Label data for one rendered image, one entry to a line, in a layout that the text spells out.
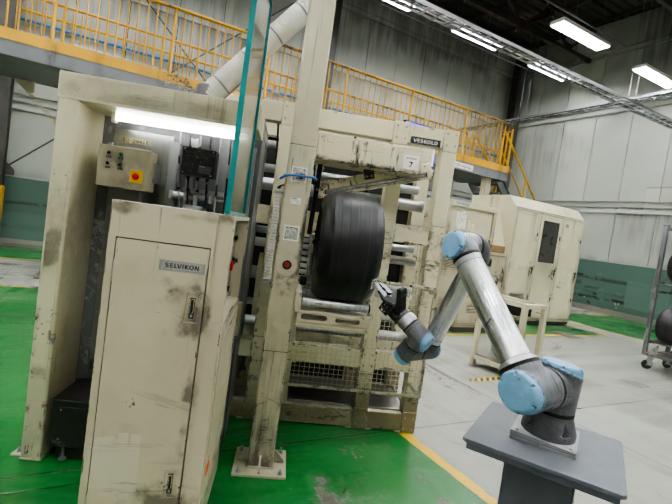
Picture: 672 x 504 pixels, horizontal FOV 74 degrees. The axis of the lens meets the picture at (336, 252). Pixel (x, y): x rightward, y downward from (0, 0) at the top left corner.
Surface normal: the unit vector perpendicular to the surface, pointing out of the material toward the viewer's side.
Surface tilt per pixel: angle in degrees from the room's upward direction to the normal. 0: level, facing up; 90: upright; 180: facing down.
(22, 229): 90
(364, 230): 68
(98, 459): 90
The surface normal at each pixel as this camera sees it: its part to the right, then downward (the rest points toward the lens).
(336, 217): -0.11, -0.47
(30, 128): 0.47, 0.11
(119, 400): 0.11, 0.07
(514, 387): -0.79, 0.00
